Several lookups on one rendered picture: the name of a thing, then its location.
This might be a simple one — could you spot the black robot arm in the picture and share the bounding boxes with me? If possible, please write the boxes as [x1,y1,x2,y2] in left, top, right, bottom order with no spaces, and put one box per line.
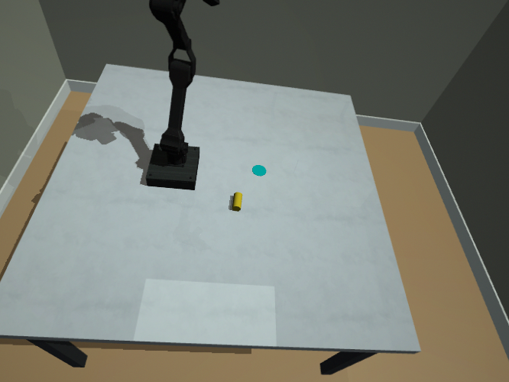
[149,0,196,167]

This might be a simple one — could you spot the teal circle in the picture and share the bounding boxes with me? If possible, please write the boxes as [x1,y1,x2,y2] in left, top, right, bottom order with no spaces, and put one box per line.
[252,165,266,176]

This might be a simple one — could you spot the yellow cylinder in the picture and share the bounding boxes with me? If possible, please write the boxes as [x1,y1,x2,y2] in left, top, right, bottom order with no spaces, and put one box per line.
[232,193,242,211]

